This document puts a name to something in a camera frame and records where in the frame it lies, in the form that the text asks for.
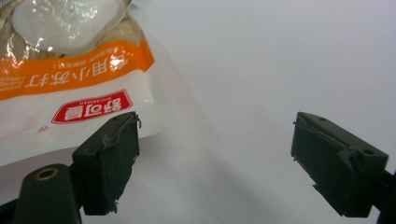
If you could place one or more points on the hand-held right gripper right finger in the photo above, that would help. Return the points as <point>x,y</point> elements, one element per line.
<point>336,168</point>

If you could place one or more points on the white and orange plastic packet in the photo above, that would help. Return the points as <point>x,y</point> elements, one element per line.
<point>77,81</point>

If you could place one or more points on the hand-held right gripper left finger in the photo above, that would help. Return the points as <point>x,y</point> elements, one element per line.
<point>106,168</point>

